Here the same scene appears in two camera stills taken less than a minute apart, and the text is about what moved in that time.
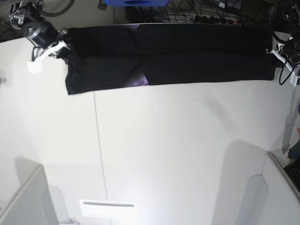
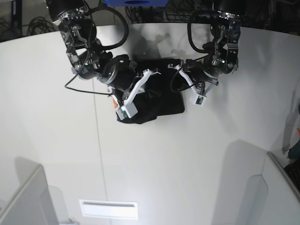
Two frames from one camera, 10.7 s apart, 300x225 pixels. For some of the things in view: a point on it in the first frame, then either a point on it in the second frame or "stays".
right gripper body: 291,48 to 199,70
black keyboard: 293,170 stays
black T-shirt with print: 106,58 to 159,96
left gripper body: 46,34 to 118,71
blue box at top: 137,3 stays
